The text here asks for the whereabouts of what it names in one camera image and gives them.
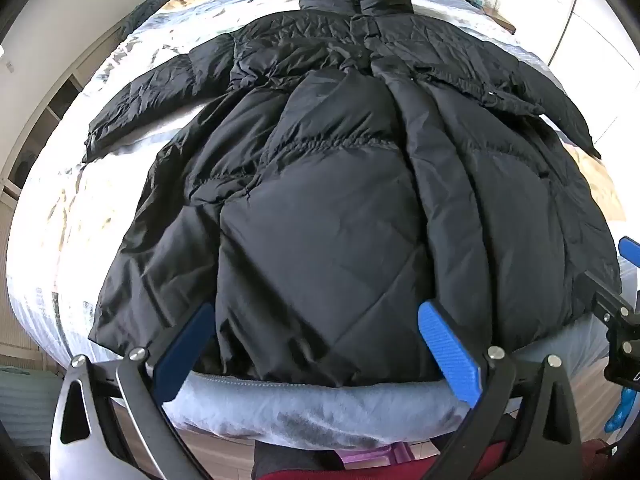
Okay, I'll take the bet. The wooden nightstand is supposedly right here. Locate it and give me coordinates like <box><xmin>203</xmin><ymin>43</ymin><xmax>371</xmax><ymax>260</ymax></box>
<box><xmin>462</xmin><ymin>0</ymin><xmax>517</xmax><ymax>35</ymax></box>

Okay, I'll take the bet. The person's red clothing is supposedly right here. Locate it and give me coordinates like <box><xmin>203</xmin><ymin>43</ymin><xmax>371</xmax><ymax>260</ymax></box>
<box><xmin>252</xmin><ymin>437</ymin><xmax>456</xmax><ymax>480</ymax></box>

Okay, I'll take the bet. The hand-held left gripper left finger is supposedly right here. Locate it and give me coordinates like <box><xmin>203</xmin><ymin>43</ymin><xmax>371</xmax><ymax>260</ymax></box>
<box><xmin>50</xmin><ymin>302</ymin><xmax>216</xmax><ymax>480</ymax></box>

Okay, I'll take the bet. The purple plastic object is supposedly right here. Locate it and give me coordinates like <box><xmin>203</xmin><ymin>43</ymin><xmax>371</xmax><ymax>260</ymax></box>
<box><xmin>340</xmin><ymin>442</ymin><xmax>412</xmax><ymax>468</ymax></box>

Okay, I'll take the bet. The pale green ribbed object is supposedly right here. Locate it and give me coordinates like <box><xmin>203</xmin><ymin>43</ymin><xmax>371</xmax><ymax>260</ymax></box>
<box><xmin>0</xmin><ymin>364</ymin><xmax>63</xmax><ymax>443</ymax></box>

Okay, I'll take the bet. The grey bed sheet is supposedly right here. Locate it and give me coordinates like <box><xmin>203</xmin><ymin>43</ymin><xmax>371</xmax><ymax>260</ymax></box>
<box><xmin>167</xmin><ymin>317</ymin><xmax>608</xmax><ymax>453</ymax></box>

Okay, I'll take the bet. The black puffer coat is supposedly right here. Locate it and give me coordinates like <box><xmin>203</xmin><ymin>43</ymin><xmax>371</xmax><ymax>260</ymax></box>
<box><xmin>82</xmin><ymin>0</ymin><xmax>623</xmax><ymax>388</ymax></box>

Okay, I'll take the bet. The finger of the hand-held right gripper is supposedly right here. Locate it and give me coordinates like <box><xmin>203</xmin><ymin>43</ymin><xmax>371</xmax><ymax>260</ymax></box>
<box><xmin>618</xmin><ymin>236</ymin><xmax>640</xmax><ymax>267</ymax></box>
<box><xmin>582</xmin><ymin>271</ymin><xmax>640</xmax><ymax>326</ymax></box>

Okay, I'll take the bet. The bed with striped duvet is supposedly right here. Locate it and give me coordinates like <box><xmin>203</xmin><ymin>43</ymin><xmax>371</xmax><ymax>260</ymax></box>
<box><xmin>10</xmin><ymin>0</ymin><xmax>626</xmax><ymax>361</ymax></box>

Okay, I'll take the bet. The person's right hand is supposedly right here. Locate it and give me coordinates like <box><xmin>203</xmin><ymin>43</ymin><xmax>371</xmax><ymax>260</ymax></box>
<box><xmin>604</xmin><ymin>385</ymin><xmax>629</xmax><ymax>433</ymax></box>

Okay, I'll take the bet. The dark grey cloth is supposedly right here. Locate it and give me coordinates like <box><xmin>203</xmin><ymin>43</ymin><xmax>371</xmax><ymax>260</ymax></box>
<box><xmin>117</xmin><ymin>0</ymin><xmax>173</xmax><ymax>41</ymax></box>

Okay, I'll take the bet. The white wardrobe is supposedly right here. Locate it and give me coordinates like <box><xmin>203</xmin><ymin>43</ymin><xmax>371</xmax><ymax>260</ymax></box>
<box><xmin>492</xmin><ymin>0</ymin><xmax>640</xmax><ymax>126</ymax></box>

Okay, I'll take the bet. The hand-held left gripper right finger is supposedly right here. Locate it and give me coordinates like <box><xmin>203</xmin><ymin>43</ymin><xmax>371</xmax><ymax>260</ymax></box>
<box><xmin>417</xmin><ymin>300</ymin><xmax>583</xmax><ymax>480</ymax></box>

